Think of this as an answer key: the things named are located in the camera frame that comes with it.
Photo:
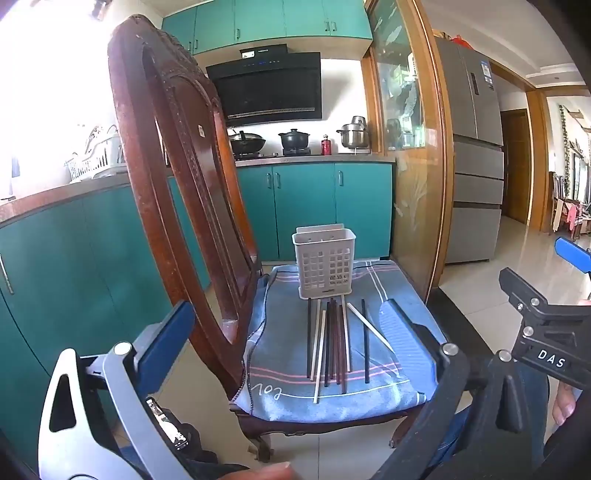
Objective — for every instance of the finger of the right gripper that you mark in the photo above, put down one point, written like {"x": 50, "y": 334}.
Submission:
{"x": 574, "y": 254}
{"x": 531, "y": 295}

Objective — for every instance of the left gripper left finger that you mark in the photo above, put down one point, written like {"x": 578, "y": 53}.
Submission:
{"x": 75, "y": 441}

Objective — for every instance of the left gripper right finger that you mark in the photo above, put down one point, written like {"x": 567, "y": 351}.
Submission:
{"x": 486, "y": 418}

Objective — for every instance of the dark brown chopstick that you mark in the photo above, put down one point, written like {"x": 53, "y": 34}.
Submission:
{"x": 332, "y": 319}

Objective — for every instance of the person's right hand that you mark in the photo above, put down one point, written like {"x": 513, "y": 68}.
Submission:
{"x": 564, "y": 404}

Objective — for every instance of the person's left hand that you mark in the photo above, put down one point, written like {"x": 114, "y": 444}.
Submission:
{"x": 279, "y": 471}

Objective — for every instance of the smartphone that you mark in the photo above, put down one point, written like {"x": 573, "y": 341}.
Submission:
{"x": 171, "y": 431}

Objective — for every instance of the teal lower cabinets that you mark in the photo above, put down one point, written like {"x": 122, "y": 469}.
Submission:
{"x": 79, "y": 273}

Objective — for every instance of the teal cabinets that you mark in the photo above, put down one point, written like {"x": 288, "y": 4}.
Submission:
{"x": 79, "y": 273}
{"x": 217, "y": 24}

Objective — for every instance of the blue striped towel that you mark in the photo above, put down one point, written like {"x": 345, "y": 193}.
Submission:
{"x": 275, "y": 386}

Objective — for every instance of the silver refrigerator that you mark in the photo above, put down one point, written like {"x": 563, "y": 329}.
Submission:
{"x": 479, "y": 156}

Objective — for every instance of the grey plastic utensil basket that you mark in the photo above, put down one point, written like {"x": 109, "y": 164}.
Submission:
{"x": 324, "y": 255}

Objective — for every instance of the stainless steel pot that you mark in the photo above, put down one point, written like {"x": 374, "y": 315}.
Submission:
{"x": 355, "y": 134}

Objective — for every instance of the red canister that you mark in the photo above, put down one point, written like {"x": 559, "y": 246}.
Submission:
{"x": 326, "y": 145}

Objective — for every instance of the white dish rack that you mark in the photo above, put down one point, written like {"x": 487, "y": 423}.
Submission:
{"x": 102, "y": 156}

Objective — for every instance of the black cooking pot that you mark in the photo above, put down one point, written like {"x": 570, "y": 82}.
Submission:
{"x": 294, "y": 140}

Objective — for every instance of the carved wooden chair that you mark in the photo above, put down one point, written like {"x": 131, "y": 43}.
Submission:
{"x": 185, "y": 186}

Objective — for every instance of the black wok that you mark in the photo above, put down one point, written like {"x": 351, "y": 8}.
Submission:
{"x": 244, "y": 143}

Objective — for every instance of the black range hood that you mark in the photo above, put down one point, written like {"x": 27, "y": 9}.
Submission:
{"x": 277, "y": 86}

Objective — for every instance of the teal upper cabinets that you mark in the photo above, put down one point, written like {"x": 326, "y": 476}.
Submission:
{"x": 217, "y": 24}

